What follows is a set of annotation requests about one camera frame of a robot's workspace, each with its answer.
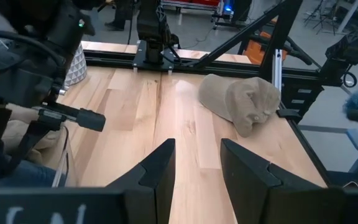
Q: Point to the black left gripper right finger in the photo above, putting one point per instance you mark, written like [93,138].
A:
[247,189]

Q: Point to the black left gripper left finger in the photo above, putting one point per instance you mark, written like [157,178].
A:
[154,186]

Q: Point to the tan fabric hat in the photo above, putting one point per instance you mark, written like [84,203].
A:
[244,102]

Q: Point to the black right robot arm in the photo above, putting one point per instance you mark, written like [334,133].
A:
[152,28]

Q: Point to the beige cloth hat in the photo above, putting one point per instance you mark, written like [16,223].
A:
[17,130]

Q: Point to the blue denim hat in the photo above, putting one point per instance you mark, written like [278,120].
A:
[20,177]

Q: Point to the clear plastic bin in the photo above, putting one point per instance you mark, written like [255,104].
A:
[61,158]

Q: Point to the white triangle-patterned planter pot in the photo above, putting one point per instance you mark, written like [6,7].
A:
[76,67]

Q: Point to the black labelled control box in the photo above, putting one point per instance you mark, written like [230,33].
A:
[301,95]

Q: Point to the orange plastic object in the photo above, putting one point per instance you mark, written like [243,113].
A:
[255,51]

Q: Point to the black equipment block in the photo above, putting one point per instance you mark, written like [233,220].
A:
[350,46]

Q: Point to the device with blue light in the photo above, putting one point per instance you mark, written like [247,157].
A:
[228,11]

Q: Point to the black tripod stand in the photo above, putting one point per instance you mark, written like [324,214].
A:
[322,15]

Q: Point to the black table edge rail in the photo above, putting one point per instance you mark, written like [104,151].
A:
[309,152]

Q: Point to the silver metal bracket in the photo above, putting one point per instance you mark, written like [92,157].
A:
[278,70]

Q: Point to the black frame rail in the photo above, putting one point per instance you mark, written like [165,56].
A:
[228,67]

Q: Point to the black diagonal frame strut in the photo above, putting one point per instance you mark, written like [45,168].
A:
[238,37]

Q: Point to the black upright frame post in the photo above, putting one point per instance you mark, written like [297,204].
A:
[278,37]

